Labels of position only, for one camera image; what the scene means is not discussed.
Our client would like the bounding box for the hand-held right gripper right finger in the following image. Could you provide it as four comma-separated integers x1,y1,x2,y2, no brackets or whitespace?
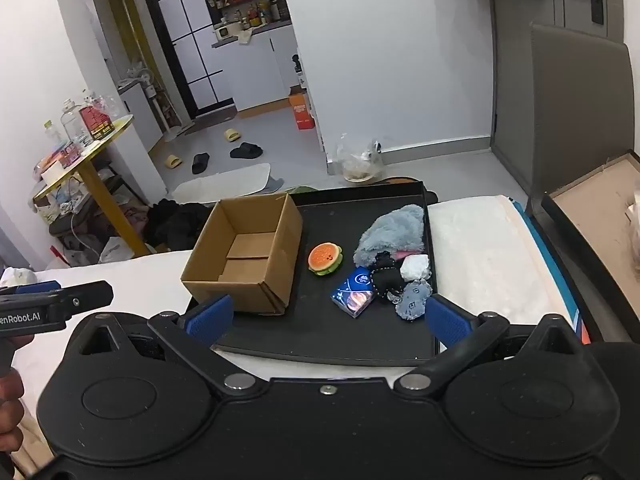
394,293,591,395

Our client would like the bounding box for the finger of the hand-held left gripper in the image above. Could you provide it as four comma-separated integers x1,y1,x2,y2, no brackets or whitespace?
0,280,114,320

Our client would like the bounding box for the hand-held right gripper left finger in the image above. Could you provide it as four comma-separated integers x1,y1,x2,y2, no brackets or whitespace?
74,293,267,397

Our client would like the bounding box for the grey denim plush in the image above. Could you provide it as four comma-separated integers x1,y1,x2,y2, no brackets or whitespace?
393,279,433,322

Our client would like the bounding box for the brown cardboard box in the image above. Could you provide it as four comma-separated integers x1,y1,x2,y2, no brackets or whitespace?
181,192,304,316

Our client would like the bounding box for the black stitched plush doll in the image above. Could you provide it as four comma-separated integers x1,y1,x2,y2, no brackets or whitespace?
369,250,404,304

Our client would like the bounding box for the blue tissue packet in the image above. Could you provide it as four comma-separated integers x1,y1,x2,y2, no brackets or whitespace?
330,266,377,320

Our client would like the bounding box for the grey furry plush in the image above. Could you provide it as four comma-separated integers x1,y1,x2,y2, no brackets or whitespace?
354,204,426,267

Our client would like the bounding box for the black plastic tray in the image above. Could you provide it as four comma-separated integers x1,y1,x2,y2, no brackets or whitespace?
187,182,442,367

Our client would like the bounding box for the person's left hand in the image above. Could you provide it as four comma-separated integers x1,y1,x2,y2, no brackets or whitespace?
0,367,26,456

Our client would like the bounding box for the white crumpled cloth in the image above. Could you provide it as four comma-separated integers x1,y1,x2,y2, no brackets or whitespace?
0,266,37,287

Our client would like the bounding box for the white bed sheet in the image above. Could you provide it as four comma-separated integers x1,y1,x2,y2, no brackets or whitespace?
0,247,351,461

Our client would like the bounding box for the white wrapped packet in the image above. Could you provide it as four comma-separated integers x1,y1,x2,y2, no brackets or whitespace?
399,253,432,282

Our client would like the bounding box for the white fluffy blanket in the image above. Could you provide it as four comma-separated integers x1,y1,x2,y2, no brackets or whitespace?
427,194,583,343

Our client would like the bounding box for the black clothes pile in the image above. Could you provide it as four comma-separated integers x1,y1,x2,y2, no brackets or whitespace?
144,198,213,252

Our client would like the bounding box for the yellow round table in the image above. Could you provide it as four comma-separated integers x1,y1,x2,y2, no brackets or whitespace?
32,114,152,257

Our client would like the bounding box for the blue edged mattress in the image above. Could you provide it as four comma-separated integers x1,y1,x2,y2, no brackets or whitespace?
511,199,594,347

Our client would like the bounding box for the white small box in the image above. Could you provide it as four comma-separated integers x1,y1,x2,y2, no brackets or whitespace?
39,162,64,187

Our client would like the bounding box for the burger plush toy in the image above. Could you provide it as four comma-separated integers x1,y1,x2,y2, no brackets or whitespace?
308,242,344,277

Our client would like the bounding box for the white floor mat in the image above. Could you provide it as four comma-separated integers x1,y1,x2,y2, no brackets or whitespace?
171,162,272,199

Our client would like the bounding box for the red box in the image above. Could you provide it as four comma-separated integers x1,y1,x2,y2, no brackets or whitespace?
78,104,113,142

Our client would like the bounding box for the clear glass jar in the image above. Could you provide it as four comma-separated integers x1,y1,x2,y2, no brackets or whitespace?
60,99,87,145

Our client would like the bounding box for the clear plastic bag with bowl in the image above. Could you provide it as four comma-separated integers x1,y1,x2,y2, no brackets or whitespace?
335,132,387,184

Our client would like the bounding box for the white standing fan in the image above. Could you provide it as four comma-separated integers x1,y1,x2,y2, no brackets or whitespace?
125,62,180,143

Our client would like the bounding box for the orange carton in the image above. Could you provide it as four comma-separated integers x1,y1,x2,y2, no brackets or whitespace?
288,92,317,131

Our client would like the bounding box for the grey chair back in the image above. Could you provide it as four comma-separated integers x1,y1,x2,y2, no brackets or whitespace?
529,23,632,207

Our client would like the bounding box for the white kitchen cabinet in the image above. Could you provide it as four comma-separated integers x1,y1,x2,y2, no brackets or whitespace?
211,21,303,112

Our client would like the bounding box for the grey door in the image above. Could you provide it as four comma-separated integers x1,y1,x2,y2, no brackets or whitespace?
490,0,627,181

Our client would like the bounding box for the black framed sliding door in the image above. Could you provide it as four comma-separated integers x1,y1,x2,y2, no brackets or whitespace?
137,0,237,117

